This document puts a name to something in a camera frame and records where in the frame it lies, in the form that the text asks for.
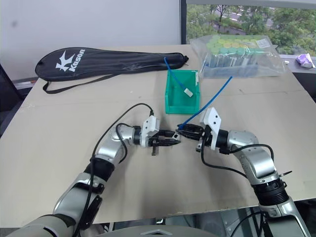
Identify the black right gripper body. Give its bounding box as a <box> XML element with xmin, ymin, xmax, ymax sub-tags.
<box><xmin>195</xmin><ymin>125</ymin><xmax>212</xmax><ymax>152</ymax></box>

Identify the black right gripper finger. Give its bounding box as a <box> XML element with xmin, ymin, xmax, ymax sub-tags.
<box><xmin>177</xmin><ymin>132</ymin><xmax>201</xmax><ymax>142</ymax></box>
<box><xmin>176</xmin><ymin>124</ymin><xmax>204</xmax><ymax>133</ymax></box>

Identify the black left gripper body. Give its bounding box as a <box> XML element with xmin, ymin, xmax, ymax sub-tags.
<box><xmin>147</xmin><ymin>129</ymin><xmax>165</xmax><ymax>157</ymax></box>

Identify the blue cable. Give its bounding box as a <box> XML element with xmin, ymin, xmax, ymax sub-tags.
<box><xmin>163</xmin><ymin>56</ymin><xmax>189</xmax><ymax>93</ymax></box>
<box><xmin>177</xmin><ymin>76</ymin><xmax>234</xmax><ymax>130</ymax></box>

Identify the green plastic bin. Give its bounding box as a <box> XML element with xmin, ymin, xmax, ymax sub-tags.
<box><xmin>163</xmin><ymin>69</ymin><xmax>202</xmax><ymax>115</ymax></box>

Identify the clear bag of tubes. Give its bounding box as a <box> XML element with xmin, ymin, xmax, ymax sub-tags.
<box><xmin>190</xmin><ymin>34</ymin><xmax>286</xmax><ymax>80</ymax></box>

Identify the grey robot torso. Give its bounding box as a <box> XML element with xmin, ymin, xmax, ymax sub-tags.
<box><xmin>7</xmin><ymin>214</ymin><xmax>224</xmax><ymax>237</ymax></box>

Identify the black racket bag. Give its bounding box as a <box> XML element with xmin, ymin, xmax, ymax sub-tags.
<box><xmin>35</xmin><ymin>46</ymin><xmax>190</xmax><ymax>95</ymax></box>

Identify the purple and white wrapped object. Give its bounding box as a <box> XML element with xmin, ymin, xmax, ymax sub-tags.
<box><xmin>296</xmin><ymin>53</ymin><xmax>315</xmax><ymax>69</ymax></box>

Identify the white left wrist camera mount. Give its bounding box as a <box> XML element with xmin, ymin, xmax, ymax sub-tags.
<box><xmin>140</xmin><ymin>116</ymin><xmax>161</xmax><ymax>149</ymax></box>

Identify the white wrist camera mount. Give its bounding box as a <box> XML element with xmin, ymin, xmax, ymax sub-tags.
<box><xmin>140</xmin><ymin>116</ymin><xmax>161</xmax><ymax>149</ymax></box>
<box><xmin>199</xmin><ymin>107</ymin><xmax>222</xmax><ymax>150</ymax></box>

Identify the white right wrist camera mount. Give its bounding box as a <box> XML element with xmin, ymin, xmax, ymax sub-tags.
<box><xmin>199</xmin><ymin>107</ymin><xmax>222</xmax><ymax>150</ymax></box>

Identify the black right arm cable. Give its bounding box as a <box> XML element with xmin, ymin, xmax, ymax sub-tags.
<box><xmin>200</xmin><ymin>132</ymin><xmax>276</xmax><ymax>178</ymax></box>

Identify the dark window frame post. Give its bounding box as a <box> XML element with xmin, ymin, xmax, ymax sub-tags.
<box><xmin>179</xmin><ymin>0</ymin><xmax>188</xmax><ymax>46</ymax></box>

